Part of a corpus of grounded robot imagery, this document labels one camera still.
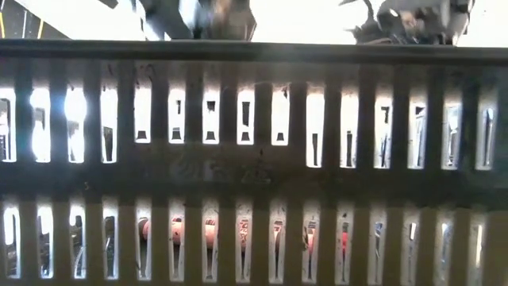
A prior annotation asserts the red crayon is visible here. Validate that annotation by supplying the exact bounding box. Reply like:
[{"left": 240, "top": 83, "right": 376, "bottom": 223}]
[
  {"left": 239, "top": 218, "right": 350, "bottom": 257},
  {"left": 140, "top": 216, "right": 218, "bottom": 250}
]

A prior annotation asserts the black yellow-striped background panel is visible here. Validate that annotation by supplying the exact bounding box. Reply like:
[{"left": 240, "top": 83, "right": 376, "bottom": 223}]
[{"left": 0, "top": 0, "right": 73, "bottom": 40}]

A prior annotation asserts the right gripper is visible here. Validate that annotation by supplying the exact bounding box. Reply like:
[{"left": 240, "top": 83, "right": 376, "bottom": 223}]
[{"left": 351, "top": 0, "right": 475, "bottom": 45}]

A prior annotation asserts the black slotted plastic basket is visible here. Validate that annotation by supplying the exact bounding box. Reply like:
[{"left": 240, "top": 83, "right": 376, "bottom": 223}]
[{"left": 0, "top": 38, "right": 508, "bottom": 286}]

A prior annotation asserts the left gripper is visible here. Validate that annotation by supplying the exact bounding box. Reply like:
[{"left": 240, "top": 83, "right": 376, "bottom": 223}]
[{"left": 190, "top": 0, "right": 258, "bottom": 41}]

